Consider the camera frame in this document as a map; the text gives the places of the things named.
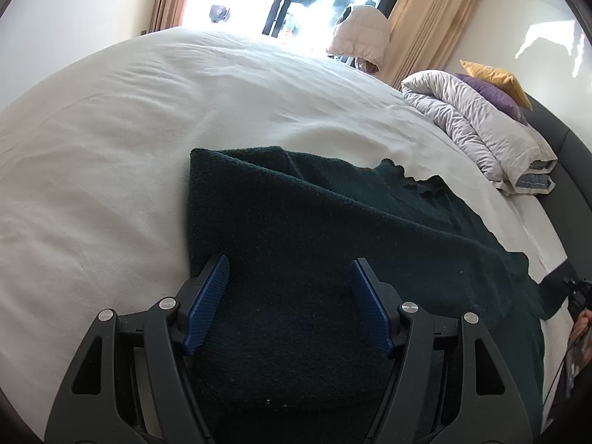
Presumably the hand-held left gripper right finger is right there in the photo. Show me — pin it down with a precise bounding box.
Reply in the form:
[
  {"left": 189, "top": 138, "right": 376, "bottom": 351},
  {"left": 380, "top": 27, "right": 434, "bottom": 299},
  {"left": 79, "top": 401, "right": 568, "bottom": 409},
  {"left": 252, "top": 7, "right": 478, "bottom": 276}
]
[{"left": 350, "top": 259, "right": 545, "bottom": 444}]

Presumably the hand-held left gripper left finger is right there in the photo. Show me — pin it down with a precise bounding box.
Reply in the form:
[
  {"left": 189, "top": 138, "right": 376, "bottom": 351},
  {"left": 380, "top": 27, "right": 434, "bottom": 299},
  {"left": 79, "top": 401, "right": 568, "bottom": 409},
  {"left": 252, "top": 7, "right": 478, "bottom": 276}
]
[{"left": 44, "top": 253, "right": 231, "bottom": 444}]

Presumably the dark green knit garment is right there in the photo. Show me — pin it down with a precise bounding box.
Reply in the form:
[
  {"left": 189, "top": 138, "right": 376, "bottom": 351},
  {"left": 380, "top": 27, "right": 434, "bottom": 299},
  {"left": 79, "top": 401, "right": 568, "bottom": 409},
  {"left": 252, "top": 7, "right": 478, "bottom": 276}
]
[{"left": 187, "top": 145, "right": 571, "bottom": 444}]

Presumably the blue striped pillow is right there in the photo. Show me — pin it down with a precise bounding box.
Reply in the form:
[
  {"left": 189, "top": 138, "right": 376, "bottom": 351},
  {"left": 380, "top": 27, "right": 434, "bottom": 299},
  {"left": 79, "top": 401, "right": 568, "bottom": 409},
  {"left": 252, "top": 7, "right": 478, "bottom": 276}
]
[{"left": 509, "top": 159, "right": 558, "bottom": 195}]

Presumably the dark grey headboard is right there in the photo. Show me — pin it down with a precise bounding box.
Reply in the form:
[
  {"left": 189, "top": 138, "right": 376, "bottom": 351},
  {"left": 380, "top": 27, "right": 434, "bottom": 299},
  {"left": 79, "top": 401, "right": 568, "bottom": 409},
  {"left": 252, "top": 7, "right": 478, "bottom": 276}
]
[{"left": 527, "top": 95, "right": 592, "bottom": 287}]

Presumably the white bed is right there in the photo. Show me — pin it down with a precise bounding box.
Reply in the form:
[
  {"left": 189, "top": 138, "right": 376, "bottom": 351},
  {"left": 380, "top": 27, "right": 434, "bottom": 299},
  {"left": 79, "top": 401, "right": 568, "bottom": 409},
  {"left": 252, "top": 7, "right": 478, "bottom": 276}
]
[{"left": 0, "top": 25, "right": 584, "bottom": 444}]

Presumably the grey folded duvet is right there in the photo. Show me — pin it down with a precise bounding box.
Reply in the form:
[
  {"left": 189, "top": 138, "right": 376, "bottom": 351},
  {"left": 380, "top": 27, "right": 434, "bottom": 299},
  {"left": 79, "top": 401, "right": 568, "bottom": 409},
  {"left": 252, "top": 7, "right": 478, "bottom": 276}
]
[{"left": 400, "top": 69, "right": 558, "bottom": 195}]

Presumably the purple pillow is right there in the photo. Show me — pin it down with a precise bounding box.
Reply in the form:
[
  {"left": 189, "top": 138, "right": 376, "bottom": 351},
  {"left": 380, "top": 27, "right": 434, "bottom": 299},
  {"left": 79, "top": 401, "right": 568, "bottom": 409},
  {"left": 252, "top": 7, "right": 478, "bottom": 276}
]
[{"left": 455, "top": 73, "right": 528, "bottom": 123}]

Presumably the yellow pillow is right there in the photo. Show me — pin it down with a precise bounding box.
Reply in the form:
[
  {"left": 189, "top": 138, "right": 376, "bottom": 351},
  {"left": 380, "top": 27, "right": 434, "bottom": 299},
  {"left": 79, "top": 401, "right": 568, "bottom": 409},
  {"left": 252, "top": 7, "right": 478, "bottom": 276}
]
[{"left": 459, "top": 60, "right": 532, "bottom": 109}]

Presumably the white quilted jacket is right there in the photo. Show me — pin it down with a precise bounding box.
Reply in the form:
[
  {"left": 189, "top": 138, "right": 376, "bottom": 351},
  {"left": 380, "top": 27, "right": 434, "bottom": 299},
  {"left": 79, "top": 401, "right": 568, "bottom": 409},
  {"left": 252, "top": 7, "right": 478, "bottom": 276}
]
[{"left": 326, "top": 4, "right": 391, "bottom": 73}]

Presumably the window with wooden blind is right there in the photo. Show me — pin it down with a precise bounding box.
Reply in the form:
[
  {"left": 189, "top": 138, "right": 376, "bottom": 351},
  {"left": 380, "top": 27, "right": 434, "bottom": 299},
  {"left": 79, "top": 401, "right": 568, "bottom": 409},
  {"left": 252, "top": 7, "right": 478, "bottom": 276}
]
[{"left": 182, "top": 0, "right": 417, "bottom": 51}]

